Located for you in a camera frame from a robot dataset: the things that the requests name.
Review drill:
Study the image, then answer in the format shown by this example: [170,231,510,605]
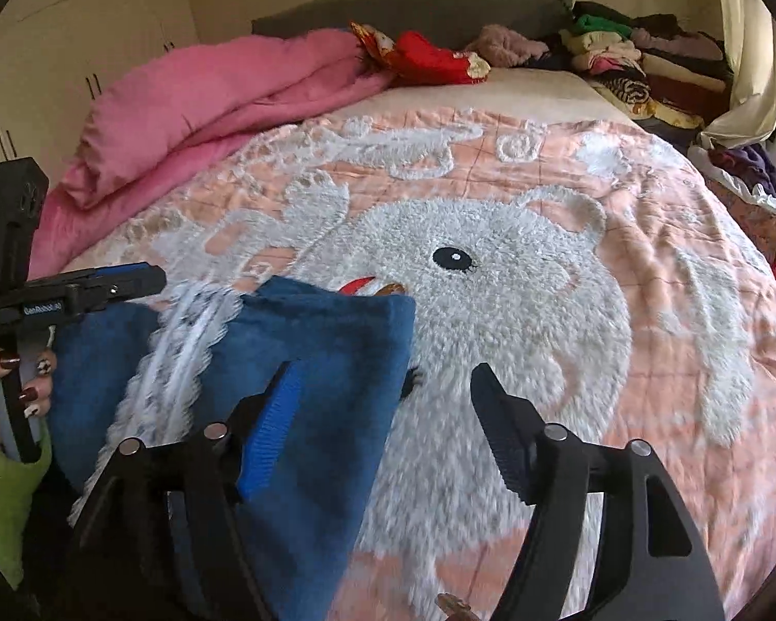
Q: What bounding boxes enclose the cream bed sheet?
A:
[355,66,631,125]

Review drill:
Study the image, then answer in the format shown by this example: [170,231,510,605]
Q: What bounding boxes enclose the blue denim pants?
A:
[45,275,419,621]

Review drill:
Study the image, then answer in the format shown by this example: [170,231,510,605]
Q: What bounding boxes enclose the stack of folded clothes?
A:
[543,1,736,131]

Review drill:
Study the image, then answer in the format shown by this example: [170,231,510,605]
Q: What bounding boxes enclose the pink white printed blanket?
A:
[32,103,776,621]

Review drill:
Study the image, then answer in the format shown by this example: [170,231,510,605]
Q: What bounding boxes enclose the red patterned cloth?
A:
[351,21,491,87]

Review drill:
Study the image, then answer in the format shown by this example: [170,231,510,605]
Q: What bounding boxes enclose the cream curtain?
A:
[698,0,776,151]

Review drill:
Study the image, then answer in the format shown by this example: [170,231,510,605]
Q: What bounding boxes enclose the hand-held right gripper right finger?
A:
[471,362,728,621]

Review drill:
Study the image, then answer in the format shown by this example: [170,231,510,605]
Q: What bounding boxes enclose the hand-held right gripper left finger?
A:
[65,361,305,621]

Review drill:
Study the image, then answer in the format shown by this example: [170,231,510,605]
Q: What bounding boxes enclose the cream wardrobe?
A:
[0,0,199,164]

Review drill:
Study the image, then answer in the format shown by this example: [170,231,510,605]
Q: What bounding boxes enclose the purple clothes pile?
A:
[689,142,776,218]

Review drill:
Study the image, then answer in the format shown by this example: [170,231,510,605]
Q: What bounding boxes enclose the mauve plush cloth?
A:
[466,24,550,69]

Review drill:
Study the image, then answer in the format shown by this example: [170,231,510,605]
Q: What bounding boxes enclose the pink duvet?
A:
[29,29,397,280]

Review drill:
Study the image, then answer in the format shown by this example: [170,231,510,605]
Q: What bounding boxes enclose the grey headboard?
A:
[252,0,574,54]

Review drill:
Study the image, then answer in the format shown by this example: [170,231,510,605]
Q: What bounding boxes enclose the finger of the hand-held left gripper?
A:
[32,262,168,292]
[84,284,160,312]

